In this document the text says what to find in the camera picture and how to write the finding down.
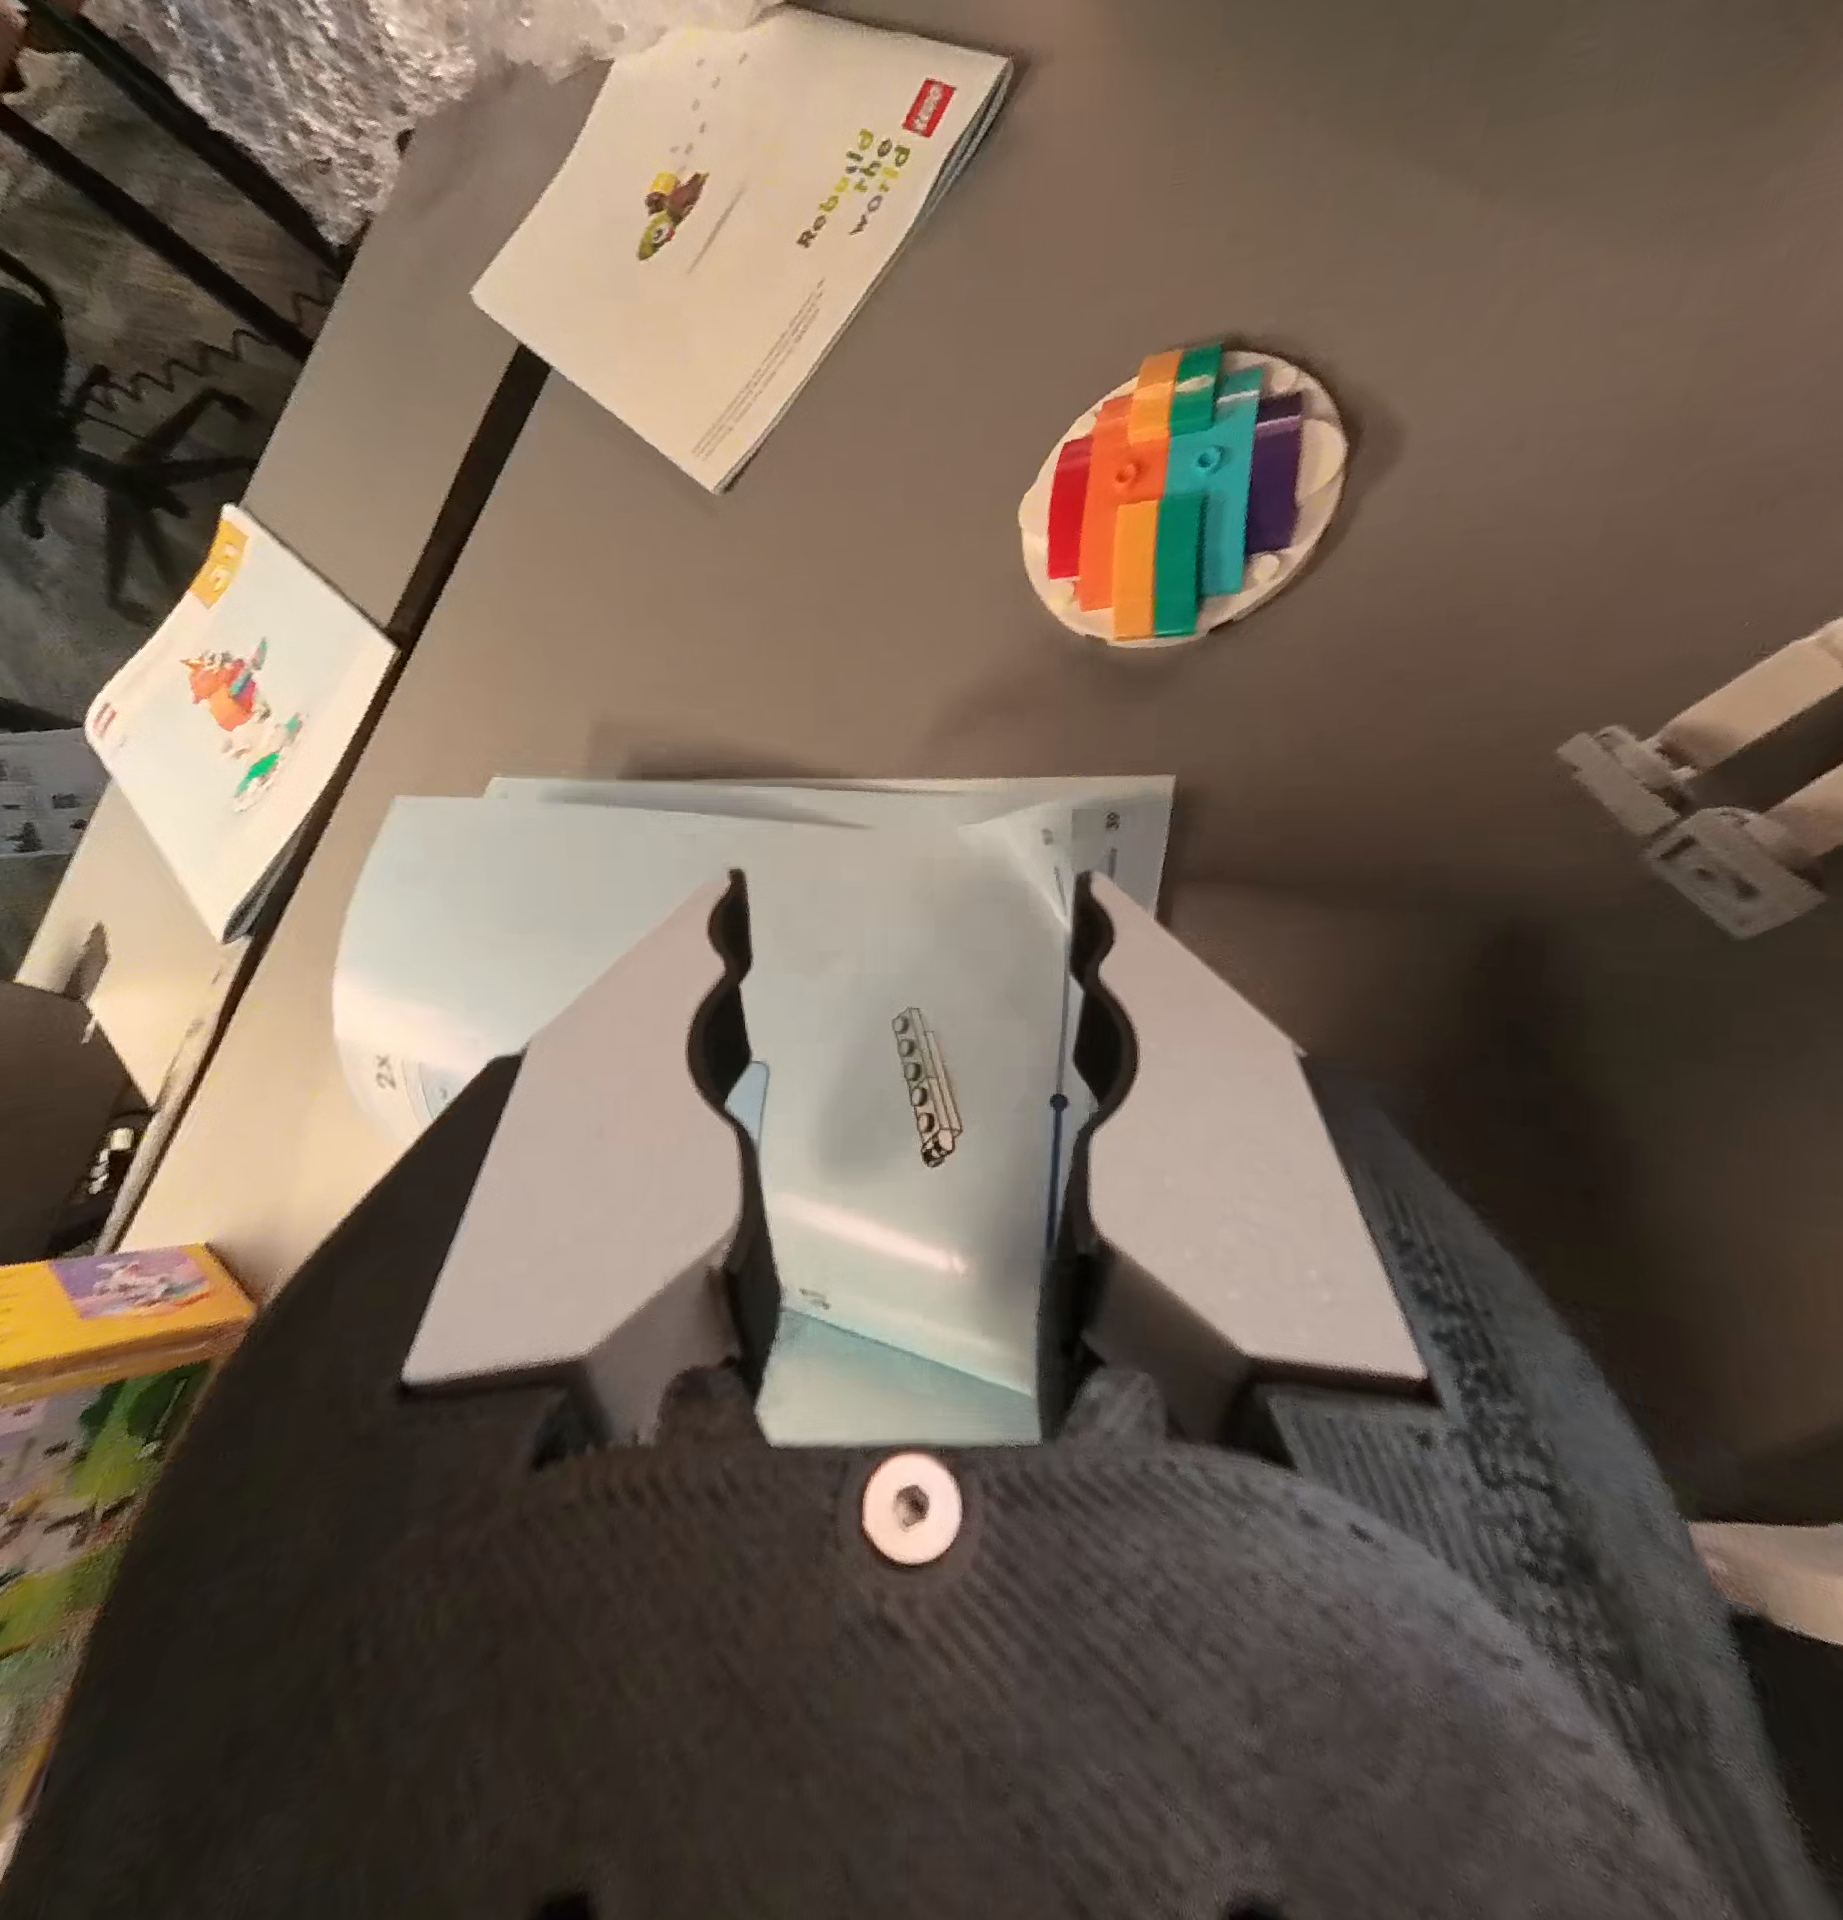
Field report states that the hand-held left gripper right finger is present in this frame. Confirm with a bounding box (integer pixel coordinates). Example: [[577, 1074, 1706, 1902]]
[[1049, 869, 1429, 1441]]

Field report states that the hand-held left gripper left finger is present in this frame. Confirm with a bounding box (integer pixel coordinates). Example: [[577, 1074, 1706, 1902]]
[[401, 867, 780, 1445]]

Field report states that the colourful lego box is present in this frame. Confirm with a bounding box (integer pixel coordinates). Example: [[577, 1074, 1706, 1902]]
[[0, 1243, 258, 1850]]

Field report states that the rainbow lego model round base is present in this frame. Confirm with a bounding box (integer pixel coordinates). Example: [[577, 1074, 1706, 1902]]
[[1018, 342, 1350, 649]]

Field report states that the open light blue instruction booklet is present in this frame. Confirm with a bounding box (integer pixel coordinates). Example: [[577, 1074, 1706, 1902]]
[[331, 771, 1178, 1448]]

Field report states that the yellow-cornered instruction booklet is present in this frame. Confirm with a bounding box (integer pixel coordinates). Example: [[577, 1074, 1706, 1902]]
[[85, 501, 401, 946]]

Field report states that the white instruction booklet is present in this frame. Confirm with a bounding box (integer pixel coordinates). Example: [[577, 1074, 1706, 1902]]
[[472, 7, 1015, 498]]

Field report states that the black office chair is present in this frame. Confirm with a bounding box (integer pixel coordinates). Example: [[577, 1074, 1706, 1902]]
[[0, 268, 271, 544]]

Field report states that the bubble wrap bundle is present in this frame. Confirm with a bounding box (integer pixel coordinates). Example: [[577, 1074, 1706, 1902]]
[[104, 0, 803, 259]]

